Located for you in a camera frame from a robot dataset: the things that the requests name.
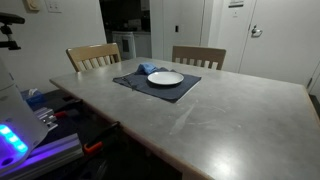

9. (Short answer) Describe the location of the dark blue woven placemat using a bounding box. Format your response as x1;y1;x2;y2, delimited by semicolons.
112;66;203;104

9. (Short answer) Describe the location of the light wooden slat-back chair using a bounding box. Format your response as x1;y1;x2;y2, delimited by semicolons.
171;44;228;71
65;42;123;73

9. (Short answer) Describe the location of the white light switch plate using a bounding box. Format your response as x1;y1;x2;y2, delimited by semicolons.
44;0;63;14

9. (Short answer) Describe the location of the light blue cloth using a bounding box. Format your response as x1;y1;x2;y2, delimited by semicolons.
134;62;160;76

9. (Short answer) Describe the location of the silver door handle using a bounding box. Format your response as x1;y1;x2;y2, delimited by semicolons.
250;24;264;38

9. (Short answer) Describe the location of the black camera on mount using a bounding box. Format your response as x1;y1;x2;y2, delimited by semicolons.
0;12;26;51

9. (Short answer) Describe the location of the red-handled black clamp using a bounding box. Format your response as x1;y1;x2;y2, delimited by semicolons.
53;98;83;119

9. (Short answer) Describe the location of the white round plate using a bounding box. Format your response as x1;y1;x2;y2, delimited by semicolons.
146;71;185;87

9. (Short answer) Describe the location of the beige wall thermostat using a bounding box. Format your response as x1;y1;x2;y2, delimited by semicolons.
22;0;41;13

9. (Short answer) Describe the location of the silver metal fork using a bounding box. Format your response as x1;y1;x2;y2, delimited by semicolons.
120;75;138;92

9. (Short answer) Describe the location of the white kitchen stove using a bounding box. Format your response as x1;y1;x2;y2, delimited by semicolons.
111;30;136;61

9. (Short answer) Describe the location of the blue tissue box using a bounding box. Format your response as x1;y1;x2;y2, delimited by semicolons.
20;88;46;108

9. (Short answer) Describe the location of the orange-handled black clamp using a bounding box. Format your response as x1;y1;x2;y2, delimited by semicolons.
83;121;121;154

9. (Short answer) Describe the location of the white door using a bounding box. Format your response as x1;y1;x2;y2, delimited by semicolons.
238;0;320;86

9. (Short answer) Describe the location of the silver metal block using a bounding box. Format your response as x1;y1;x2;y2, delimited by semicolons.
33;107;58;131

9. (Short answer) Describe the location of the aluminium extrusion rail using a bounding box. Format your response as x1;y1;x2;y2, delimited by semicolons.
0;133;84;180

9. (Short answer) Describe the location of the small door sign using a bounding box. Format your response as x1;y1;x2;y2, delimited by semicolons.
228;0;245;8

